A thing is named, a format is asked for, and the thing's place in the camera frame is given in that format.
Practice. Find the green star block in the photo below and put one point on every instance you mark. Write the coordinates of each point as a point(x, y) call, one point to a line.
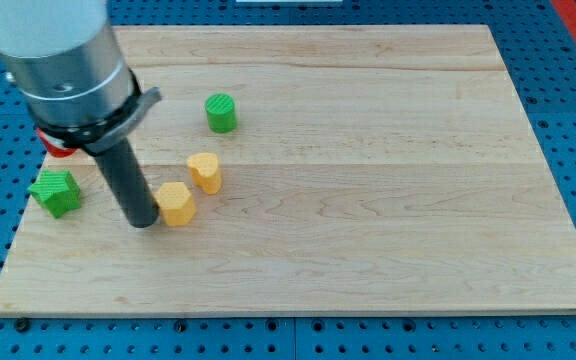
point(56, 192)

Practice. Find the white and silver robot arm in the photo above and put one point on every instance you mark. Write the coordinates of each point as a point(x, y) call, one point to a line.
point(66, 62)

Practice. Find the yellow heart block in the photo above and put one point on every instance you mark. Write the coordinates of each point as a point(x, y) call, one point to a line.
point(205, 172)

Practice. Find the wooden board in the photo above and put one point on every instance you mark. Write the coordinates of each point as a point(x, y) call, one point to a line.
point(375, 171)

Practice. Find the green cylinder block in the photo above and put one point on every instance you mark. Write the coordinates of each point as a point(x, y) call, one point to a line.
point(221, 113)

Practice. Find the yellow hexagon block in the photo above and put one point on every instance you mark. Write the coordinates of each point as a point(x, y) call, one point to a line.
point(176, 203)

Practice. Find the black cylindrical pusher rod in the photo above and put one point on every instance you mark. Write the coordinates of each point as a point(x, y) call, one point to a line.
point(122, 172)

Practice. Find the red block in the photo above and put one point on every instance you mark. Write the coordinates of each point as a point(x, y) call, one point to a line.
point(55, 147)

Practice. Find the grey clamp bracket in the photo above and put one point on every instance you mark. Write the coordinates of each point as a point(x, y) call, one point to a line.
point(102, 134)

